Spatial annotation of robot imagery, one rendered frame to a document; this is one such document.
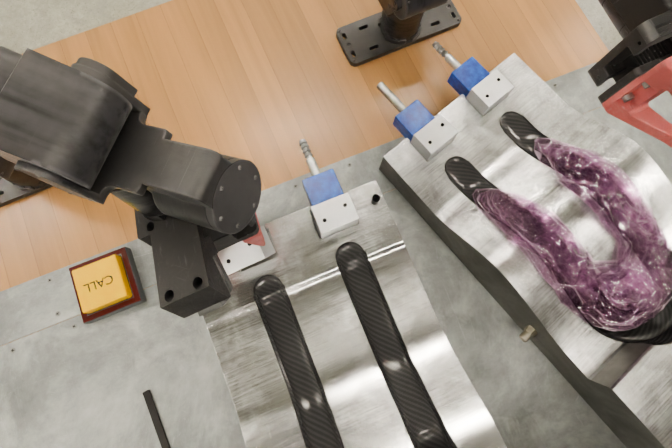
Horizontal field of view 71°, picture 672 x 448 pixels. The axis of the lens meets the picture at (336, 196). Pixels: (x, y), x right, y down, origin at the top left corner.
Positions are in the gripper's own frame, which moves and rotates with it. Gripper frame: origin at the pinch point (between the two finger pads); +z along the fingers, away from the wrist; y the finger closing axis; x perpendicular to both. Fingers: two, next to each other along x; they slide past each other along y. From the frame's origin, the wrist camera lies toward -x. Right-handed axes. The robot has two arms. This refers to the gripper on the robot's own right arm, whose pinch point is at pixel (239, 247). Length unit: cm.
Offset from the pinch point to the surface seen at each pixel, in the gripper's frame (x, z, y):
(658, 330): -22, 24, 41
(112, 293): 4.7, 4.9, -20.1
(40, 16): 145, 39, -65
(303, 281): -3.8, 7.3, 4.1
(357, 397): -17.7, 11.8, 4.9
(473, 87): 13.2, 9.3, 35.1
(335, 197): 3.0, 3.9, 12.0
